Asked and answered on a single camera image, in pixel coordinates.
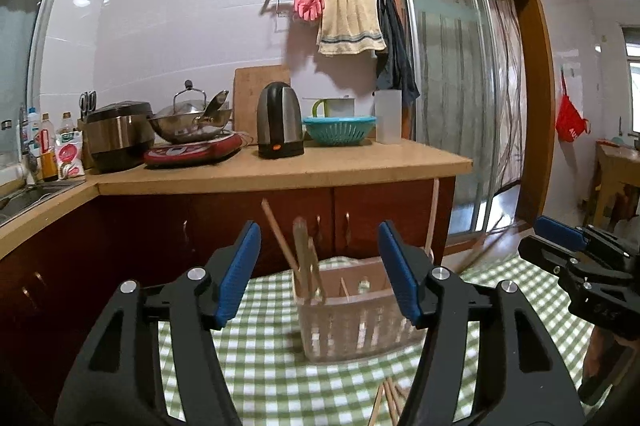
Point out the beige perforated utensil holder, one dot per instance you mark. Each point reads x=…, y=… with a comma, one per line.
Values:
x=360, y=321

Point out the wooden side table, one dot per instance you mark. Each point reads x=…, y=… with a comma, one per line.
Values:
x=617, y=176

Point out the brown kitchen counter cabinet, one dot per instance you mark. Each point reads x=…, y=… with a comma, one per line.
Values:
x=150, y=226

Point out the aluminium frame window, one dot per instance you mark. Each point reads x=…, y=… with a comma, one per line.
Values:
x=20, y=31

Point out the clear bottle with cap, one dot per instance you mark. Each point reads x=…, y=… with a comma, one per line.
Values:
x=66, y=122

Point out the green checkered tablecloth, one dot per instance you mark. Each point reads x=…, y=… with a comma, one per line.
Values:
x=280, y=381

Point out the metal spatula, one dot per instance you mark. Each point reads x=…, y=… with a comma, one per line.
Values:
x=217, y=102

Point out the teal plastic colander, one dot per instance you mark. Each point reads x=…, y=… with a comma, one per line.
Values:
x=340, y=131

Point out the wooden cutting board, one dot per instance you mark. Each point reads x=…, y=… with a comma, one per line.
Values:
x=250, y=101

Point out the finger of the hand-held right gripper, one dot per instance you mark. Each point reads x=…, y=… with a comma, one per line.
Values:
x=557, y=230
x=542, y=253

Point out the glass wok lid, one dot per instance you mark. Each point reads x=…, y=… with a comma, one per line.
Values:
x=189, y=101

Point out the steel wok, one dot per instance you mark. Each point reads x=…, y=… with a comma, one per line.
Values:
x=185, y=129

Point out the dark rice cooker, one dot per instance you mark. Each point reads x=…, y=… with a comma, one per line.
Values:
x=122, y=139

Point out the slim wooden chopstick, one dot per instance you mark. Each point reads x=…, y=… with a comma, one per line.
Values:
x=345, y=288
x=304, y=256
x=280, y=236
x=433, y=216

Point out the dark hanging cloth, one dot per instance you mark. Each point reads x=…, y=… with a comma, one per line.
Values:
x=395, y=56

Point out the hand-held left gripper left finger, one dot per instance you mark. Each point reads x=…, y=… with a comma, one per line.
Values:
x=240, y=276

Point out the pink rubber gloves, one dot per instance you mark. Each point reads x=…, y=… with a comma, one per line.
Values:
x=307, y=1

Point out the amber oil bottle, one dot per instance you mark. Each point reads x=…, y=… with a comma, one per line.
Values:
x=48, y=154

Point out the knife block with scissors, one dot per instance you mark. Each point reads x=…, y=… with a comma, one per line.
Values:
x=86, y=121

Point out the beige striped towel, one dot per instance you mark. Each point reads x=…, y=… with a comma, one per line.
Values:
x=350, y=21

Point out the pile of wooden chopsticks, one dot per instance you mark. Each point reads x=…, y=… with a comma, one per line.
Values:
x=390, y=403

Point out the pink and white bag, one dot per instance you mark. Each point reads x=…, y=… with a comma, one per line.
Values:
x=70, y=159

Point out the small side window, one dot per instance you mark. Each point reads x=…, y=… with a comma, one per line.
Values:
x=632, y=76

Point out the sliding glass door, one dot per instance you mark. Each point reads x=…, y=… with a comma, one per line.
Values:
x=450, y=106

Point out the striped sheer curtain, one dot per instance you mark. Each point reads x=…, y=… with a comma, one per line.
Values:
x=450, y=81

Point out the person's right forearm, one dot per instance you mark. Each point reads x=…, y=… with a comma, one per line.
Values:
x=595, y=356

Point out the wooden door frame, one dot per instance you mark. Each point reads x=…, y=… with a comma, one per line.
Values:
x=537, y=81

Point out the stainless steel sink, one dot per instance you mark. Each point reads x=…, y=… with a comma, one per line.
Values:
x=30, y=201

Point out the red induction cooker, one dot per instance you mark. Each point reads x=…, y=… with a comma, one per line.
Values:
x=192, y=152

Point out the black electric kettle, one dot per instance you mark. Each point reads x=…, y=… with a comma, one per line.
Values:
x=280, y=121

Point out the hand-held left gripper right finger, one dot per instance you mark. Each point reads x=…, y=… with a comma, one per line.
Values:
x=402, y=276

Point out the red hanging bag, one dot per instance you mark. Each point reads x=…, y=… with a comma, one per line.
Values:
x=570, y=124

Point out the translucent white tall container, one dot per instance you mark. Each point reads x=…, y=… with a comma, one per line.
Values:
x=388, y=116

